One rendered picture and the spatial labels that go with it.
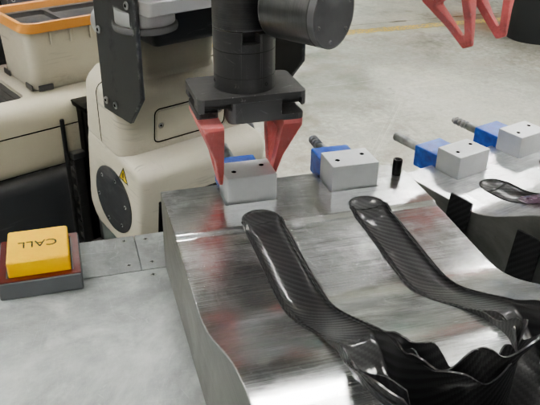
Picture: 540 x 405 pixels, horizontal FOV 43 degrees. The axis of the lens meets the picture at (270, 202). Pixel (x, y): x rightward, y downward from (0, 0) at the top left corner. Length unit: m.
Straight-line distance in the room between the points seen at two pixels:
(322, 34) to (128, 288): 0.32
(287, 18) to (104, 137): 0.49
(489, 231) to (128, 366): 0.39
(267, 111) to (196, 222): 0.12
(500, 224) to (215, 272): 0.31
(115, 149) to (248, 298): 0.47
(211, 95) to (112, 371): 0.26
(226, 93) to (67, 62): 0.63
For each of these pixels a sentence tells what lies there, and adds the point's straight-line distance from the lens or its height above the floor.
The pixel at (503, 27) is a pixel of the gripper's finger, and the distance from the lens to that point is 0.91.
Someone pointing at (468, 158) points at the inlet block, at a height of 0.88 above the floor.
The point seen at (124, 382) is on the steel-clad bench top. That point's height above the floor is 0.80.
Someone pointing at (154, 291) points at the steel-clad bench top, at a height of 0.80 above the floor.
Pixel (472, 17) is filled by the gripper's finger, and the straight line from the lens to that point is 0.84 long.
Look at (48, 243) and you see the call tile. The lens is 0.74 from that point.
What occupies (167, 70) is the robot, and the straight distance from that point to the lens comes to 0.99.
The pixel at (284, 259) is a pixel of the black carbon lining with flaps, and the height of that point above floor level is 0.88.
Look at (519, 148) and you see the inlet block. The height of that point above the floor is 0.87.
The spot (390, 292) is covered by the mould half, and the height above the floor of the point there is 0.89.
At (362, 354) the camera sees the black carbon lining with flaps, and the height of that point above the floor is 0.92.
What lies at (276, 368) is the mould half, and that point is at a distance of 0.42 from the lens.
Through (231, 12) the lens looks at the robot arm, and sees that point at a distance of 0.61.
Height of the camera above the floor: 1.22
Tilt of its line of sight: 29 degrees down
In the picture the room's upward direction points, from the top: 1 degrees clockwise
